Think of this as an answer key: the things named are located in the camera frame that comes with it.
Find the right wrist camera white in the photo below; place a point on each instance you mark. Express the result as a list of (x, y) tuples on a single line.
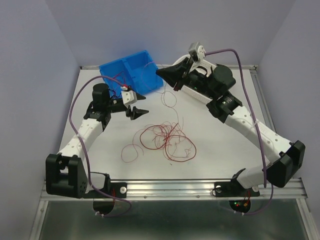
[(197, 60)]

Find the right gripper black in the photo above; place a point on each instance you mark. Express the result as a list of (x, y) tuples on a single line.
[(175, 73)]

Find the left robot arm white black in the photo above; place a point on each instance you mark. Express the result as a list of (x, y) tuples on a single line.
[(68, 172)]

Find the aluminium front rail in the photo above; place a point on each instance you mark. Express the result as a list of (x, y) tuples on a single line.
[(202, 190)]

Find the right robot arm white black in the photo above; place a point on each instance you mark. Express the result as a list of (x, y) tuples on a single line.
[(283, 158)]

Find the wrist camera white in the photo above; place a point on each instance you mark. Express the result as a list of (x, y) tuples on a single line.
[(197, 60), (129, 97)]

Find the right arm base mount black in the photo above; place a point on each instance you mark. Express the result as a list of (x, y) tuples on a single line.
[(232, 188)]

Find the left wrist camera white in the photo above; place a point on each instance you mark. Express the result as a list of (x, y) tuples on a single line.
[(129, 97)]

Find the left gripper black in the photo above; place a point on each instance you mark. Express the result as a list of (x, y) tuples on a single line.
[(135, 113)]

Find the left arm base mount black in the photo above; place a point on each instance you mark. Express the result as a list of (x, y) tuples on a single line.
[(103, 182)]

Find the blue plastic divided bin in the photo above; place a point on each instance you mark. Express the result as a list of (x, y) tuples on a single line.
[(137, 70)]

